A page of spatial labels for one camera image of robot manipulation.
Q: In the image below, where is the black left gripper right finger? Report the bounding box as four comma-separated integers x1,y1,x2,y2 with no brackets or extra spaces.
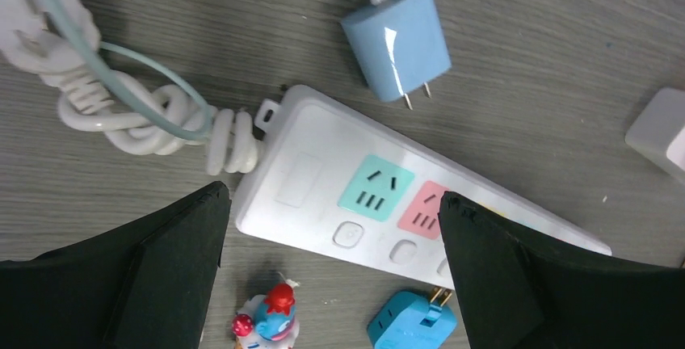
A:
439,191,684,348

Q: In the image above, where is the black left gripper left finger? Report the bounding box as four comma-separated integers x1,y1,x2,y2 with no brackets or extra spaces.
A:
1,182,231,348

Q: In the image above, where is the blue square case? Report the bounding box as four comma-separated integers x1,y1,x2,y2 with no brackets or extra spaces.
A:
367,288,458,349

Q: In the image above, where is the light blue charger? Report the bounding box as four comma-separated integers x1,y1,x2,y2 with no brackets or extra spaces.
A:
340,0,452,109

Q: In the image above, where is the ice cream toy figure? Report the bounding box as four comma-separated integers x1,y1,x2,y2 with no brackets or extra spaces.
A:
231,282,300,349

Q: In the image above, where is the long white colourful power strip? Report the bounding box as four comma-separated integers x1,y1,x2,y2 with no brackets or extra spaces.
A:
232,85,611,288

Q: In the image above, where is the small white USB power strip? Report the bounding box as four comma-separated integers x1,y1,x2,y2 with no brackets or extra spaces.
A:
624,87,684,183

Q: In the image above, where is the white long strip cord plug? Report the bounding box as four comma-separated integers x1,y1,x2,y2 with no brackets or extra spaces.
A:
1,0,263,175

